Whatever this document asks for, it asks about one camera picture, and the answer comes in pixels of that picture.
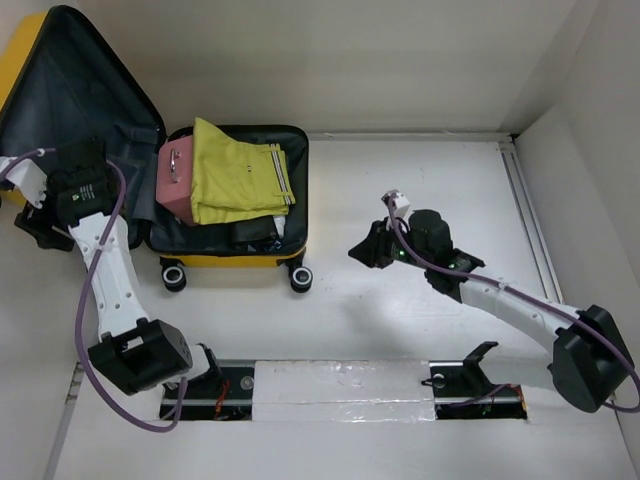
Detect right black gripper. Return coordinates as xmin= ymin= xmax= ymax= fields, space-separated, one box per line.
xmin=347 ymin=216 xmax=432 ymax=270

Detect black leather pouch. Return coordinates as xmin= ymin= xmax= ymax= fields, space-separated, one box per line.
xmin=230 ymin=216 xmax=279 ymax=247

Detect pink toiletry case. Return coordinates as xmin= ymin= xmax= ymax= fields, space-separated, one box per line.
xmin=155 ymin=135 xmax=195 ymax=226

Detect yellow hard-shell suitcase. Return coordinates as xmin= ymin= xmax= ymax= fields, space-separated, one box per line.
xmin=1 ymin=5 xmax=313 ymax=293

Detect yellow-green shorts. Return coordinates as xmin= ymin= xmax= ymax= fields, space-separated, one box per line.
xmin=190 ymin=118 xmax=296 ymax=225

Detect white bottle pink-teal cap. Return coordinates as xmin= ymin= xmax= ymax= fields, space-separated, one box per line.
xmin=273 ymin=215 xmax=286 ymax=238

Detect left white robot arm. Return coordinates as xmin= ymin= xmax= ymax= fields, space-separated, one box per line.
xmin=1 ymin=139 xmax=223 ymax=397

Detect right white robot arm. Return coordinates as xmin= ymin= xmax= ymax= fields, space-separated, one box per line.
xmin=348 ymin=209 xmax=639 ymax=413

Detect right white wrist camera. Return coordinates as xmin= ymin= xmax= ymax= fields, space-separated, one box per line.
xmin=381 ymin=189 xmax=411 ymax=218

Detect aluminium side rail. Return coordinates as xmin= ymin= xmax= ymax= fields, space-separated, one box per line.
xmin=499 ymin=135 xmax=564 ymax=303

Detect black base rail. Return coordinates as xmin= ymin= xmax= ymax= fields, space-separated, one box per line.
xmin=181 ymin=360 xmax=528 ymax=423

